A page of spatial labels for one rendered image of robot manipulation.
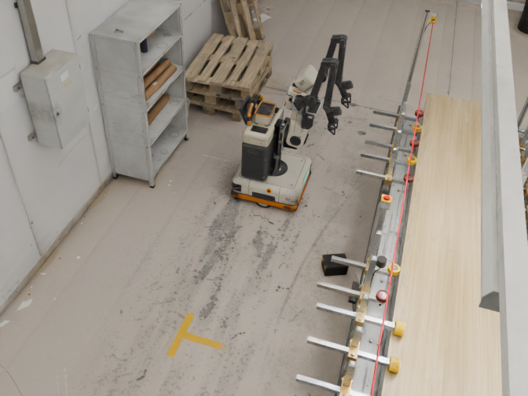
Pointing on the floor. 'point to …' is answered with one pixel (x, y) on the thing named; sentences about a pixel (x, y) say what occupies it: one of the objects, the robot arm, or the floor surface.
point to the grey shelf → (122, 114)
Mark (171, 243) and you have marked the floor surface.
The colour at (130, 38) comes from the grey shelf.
